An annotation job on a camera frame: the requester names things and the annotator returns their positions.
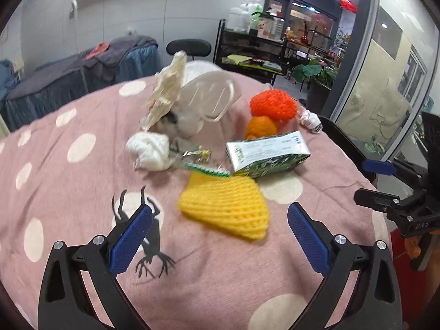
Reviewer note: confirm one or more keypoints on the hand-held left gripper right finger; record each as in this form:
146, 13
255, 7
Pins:
307, 237

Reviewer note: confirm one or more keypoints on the white face mask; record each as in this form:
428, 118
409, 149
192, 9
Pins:
206, 96

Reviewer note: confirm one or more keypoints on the red-orange foam fruit net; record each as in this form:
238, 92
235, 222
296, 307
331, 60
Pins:
273, 105

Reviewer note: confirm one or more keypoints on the glass sliding door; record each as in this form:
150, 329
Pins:
385, 75

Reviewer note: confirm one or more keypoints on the pink dotted blanket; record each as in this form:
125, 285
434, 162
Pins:
68, 196

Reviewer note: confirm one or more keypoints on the row of plastic bottles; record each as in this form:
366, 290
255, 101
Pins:
254, 17

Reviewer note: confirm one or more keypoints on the small red cloth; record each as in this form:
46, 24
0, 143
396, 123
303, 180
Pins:
98, 51

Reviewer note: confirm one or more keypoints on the red clothing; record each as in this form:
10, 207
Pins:
405, 275

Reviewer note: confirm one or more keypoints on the clear plastic wrapper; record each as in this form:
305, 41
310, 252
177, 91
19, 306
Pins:
184, 125

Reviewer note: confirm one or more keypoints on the orange face mask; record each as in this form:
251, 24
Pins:
261, 127

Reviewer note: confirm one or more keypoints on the green white carton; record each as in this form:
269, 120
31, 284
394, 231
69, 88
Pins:
266, 156

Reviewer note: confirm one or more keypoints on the black shelf cart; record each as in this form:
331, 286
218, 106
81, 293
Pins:
251, 58

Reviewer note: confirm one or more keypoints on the yellow sheet stack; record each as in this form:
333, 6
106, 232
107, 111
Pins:
237, 59

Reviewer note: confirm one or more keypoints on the black round stool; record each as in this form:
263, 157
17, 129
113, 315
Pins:
188, 48

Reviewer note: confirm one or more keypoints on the blue bedding bundle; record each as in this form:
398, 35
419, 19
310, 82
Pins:
7, 79

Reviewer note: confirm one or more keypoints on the yellow foam fruit net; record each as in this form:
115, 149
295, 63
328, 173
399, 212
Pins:
227, 206

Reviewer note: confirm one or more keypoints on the green yellow snack wrapper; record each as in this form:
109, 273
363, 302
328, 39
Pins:
201, 165

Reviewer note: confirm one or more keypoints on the green potted plant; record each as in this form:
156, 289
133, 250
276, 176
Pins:
314, 72

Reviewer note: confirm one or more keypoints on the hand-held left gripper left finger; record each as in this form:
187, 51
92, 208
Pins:
132, 237

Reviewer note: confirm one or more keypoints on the grey towel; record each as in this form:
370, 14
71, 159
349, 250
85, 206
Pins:
120, 53

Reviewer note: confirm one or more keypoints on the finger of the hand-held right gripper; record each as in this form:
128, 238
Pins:
376, 200
378, 167

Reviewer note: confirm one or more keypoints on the white tissue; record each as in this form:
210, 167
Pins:
148, 150

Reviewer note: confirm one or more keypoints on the cream foam fruit net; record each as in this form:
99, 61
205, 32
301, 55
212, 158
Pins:
166, 89

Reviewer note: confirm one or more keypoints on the striped white paper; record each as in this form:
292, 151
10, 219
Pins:
311, 120

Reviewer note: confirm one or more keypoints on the red hanging lantern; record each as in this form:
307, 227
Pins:
348, 4

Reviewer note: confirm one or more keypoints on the person's right hand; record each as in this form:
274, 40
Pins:
412, 247

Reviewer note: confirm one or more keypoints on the massage bed with blue skirt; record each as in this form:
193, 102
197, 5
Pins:
68, 86

